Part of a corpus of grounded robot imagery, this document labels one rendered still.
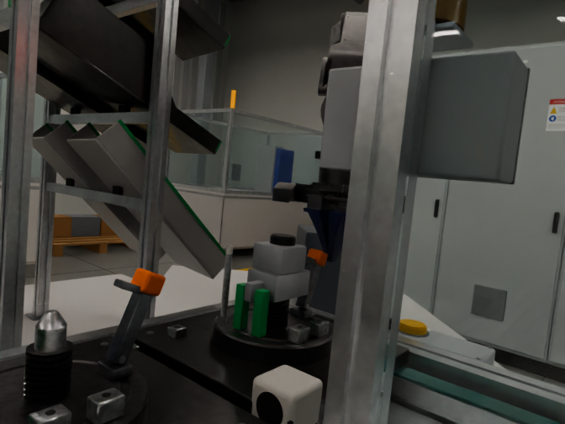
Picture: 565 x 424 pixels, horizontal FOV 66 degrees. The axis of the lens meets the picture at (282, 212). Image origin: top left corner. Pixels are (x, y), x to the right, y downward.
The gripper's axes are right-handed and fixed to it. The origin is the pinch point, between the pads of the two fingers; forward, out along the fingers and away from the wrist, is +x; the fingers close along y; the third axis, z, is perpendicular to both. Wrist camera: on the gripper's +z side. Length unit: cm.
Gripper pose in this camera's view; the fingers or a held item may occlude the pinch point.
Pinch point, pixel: (333, 236)
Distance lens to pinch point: 59.4
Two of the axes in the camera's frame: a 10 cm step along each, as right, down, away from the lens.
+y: -7.7, -1.2, 6.2
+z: 6.3, 0.0, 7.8
